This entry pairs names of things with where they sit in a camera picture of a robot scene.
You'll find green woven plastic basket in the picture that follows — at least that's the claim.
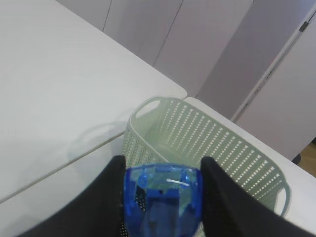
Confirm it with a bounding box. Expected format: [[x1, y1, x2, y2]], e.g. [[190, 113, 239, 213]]
[[118, 95, 292, 237]]

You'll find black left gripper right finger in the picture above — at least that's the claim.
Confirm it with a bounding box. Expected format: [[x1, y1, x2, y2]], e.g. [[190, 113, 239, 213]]
[[200, 157, 312, 237]]

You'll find blue pencil sharpener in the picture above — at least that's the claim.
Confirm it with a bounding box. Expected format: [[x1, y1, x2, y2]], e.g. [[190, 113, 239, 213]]
[[123, 163, 203, 237]]

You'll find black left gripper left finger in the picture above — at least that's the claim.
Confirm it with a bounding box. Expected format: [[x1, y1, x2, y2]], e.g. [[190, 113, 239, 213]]
[[21, 156, 126, 237]]

